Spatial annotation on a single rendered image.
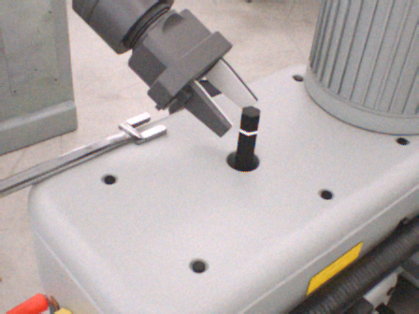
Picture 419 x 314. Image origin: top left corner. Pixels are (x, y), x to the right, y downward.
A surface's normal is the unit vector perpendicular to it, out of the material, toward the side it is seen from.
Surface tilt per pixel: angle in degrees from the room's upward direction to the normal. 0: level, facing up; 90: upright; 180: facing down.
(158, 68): 90
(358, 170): 0
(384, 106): 90
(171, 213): 0
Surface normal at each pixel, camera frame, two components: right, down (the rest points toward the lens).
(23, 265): 0.07, -0.77
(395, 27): -0.40, 0.56
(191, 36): 0.51, -0.48
